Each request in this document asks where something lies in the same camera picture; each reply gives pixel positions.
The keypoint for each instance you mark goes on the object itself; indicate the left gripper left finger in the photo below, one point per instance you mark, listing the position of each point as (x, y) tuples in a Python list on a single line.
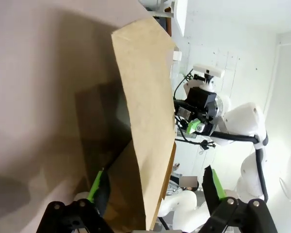
[(97, 187)]

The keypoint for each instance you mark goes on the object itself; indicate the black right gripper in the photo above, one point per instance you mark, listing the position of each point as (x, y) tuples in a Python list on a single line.
[(200, 98)]

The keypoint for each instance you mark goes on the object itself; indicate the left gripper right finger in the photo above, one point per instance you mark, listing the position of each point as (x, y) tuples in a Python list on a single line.
[(215, 191)]

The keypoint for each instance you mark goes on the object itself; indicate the brown cardboard box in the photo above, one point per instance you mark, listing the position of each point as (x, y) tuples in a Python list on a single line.
[(148, 97)]

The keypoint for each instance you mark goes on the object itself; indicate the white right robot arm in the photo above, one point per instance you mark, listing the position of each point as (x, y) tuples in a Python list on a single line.
[(247, 121)]

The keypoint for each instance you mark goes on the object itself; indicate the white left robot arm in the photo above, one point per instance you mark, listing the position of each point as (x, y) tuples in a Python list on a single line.
[(182, 201)]

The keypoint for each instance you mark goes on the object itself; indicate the person in beige coat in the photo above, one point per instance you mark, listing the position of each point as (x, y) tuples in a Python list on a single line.
[(184, 188)]

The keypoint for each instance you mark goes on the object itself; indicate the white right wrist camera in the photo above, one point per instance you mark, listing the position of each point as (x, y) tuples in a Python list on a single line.
[(208, 71)]

